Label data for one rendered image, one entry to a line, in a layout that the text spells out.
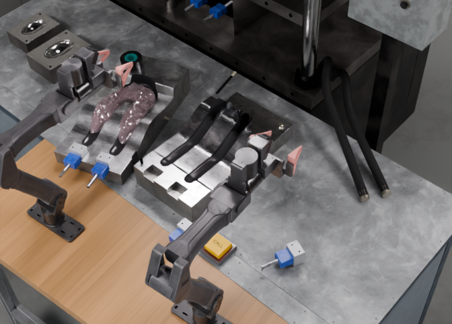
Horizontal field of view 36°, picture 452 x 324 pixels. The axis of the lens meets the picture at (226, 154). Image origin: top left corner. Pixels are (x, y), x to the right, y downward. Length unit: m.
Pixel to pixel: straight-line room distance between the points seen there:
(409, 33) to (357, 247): 0.73
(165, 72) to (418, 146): 1.53
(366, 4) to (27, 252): 1.36
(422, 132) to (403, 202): 1.39
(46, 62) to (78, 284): 0.96
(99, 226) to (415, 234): 0.98
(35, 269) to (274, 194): 0.78
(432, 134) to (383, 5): 1.38
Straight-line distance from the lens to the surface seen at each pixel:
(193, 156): 2.25
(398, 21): 2.38
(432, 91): 3.88
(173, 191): 2.19
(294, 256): 2.04
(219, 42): 2.83
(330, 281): 2.07
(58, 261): 2.17
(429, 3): 2.28
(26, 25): 2.95
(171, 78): 2.49
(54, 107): 1.98
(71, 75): 1.98
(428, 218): 2.25
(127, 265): 2.12
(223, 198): 1.68
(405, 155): 3.51
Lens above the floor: 2.55
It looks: 48 degrees down
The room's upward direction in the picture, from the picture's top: 3 degrees counter-clockwise
